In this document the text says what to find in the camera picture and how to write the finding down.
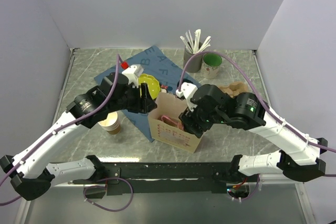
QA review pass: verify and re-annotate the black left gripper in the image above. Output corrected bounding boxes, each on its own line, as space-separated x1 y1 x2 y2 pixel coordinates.
108 82 158 114

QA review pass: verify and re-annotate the kraft paper cakes bag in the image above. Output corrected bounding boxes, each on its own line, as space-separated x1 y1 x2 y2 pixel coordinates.
148 92 201 153

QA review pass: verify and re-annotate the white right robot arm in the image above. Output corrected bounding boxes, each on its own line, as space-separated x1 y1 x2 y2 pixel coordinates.
176 82 328 183

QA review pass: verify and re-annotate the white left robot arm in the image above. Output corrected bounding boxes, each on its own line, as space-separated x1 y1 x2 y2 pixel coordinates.
1 72 157 201

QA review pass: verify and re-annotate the yellow dotted plate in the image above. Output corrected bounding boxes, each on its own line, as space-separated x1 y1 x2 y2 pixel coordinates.
138 73 161 100

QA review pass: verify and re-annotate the stack of paper cups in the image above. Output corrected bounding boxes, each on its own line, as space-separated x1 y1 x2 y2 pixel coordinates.
98 112 121 135

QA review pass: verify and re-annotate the grey straw holder cup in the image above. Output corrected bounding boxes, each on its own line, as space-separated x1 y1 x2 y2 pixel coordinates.
183 47 204 73

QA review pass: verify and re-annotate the green inside ceramic mug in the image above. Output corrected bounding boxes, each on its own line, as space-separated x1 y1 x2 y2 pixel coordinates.
201 53 223 79

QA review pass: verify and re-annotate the white wrapped straws bundle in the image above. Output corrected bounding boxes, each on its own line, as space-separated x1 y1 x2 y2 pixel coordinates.
180 29 212 54

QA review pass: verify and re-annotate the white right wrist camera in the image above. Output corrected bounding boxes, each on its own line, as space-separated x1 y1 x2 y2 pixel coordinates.
176 82 198 112

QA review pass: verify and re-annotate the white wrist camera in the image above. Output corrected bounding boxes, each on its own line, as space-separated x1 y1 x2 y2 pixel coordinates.
176 82 198 112
121 61 144 88

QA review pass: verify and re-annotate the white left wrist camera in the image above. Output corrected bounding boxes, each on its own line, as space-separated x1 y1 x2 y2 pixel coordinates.
121 61 144 88

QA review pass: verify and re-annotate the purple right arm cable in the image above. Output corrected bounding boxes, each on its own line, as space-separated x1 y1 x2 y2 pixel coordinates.
177 50 336 177

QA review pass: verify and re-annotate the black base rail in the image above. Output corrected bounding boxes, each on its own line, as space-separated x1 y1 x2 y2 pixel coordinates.
72 154 260 196

